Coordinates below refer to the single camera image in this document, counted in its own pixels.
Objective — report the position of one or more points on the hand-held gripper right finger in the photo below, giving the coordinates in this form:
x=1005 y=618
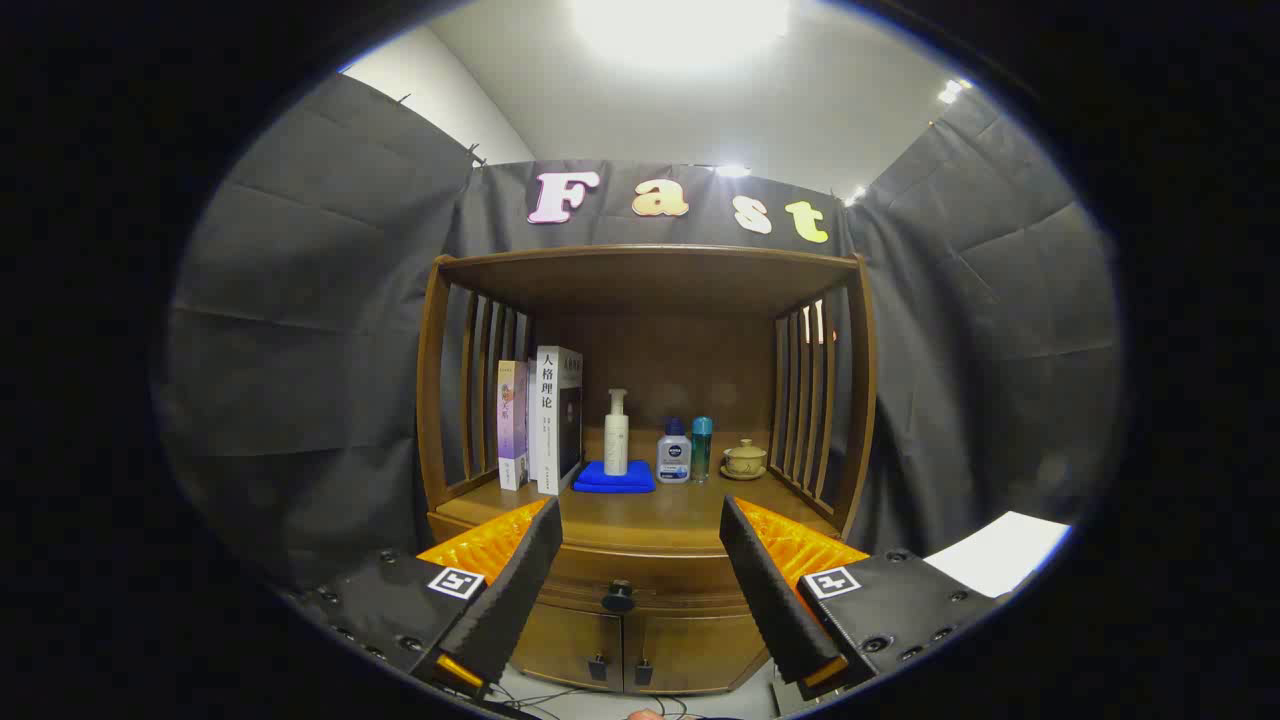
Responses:
x=775 y=600

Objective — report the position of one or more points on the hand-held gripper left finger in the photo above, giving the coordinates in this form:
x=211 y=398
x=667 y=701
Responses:
x=510 y=600

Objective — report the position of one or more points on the brown wooden drawer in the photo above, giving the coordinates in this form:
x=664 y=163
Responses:
x=670 y=580

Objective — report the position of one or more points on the black drawer knob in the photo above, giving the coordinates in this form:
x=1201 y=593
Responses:
x=618 y=596

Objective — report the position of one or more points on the wooden cabinet door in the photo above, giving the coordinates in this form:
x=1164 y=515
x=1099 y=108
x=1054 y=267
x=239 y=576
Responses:
x=560 y=645
x=700 y=650

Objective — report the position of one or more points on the wooden countertop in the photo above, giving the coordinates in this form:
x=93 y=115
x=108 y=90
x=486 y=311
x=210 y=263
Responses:
x=650 y=515

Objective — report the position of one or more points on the brown wooden cabinet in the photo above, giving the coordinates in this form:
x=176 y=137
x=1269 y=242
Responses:
x=650 y=280

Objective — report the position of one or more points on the beige lidded teacup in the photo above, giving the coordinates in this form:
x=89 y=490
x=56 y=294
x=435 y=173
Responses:
x=745 y=460

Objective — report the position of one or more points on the blue folded towel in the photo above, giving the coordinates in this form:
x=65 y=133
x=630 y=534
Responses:
x=600 y=480

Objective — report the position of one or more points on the teal bottle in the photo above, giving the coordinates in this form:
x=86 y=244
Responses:
x=702 y=450

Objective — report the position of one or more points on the purple book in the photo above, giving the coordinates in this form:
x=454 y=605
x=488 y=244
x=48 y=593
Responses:
x=512 y=430

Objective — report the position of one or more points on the white bottle with blue cap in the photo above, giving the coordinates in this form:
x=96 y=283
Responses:
x=674 y=460

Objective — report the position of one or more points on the thick white book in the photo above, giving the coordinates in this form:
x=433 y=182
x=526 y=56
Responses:
x=548 y=420

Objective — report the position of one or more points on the white pump bottle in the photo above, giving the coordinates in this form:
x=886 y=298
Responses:
x=616 y=440

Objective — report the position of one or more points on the white flat surface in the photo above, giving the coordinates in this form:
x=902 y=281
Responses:
x=1000 y=550

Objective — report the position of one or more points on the small ceiling spotlight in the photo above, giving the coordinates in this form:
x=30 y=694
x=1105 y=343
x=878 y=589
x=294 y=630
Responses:
x=948 y=91

